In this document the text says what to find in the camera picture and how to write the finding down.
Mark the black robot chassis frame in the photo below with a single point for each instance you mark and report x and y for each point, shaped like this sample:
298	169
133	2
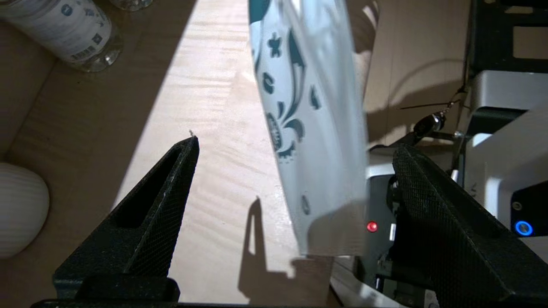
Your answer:
492	42

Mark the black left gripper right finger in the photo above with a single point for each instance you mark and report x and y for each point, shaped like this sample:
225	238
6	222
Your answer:
449	239

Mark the small clear water bottle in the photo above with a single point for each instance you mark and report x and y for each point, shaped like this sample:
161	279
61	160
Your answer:
130	3
64	30

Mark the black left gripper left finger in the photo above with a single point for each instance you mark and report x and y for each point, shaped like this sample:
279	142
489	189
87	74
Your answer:
141	239

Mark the white leaf-print plastic bag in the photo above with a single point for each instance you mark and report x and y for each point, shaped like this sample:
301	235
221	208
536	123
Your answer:
325	128

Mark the white ribbed mug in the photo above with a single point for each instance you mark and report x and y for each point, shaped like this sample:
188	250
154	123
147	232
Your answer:
21	209

